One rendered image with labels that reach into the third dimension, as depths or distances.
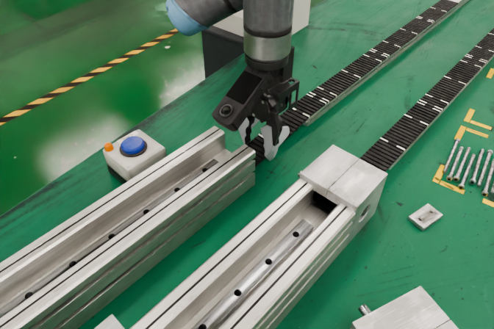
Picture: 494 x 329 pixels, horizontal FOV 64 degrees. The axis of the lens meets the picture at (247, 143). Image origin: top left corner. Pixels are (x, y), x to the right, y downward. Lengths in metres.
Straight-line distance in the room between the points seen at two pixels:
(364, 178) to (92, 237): 0.41
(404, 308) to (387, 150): 0.35
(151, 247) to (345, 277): 0.28
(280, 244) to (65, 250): 0.29
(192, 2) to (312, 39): 0.56
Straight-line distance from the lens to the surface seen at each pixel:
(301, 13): 1.22
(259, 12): 0.59
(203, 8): 0.70
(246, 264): 0.56
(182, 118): 0.87
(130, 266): 0.59
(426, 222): 0.72
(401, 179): 0.78
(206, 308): 0.54
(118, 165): 0.71
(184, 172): 0.67
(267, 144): 0.72
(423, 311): 0.52
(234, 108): 0.63
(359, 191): 0.60
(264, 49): 0.61
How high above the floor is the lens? 1.31
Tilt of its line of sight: 42 degrees down
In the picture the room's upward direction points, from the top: straight up
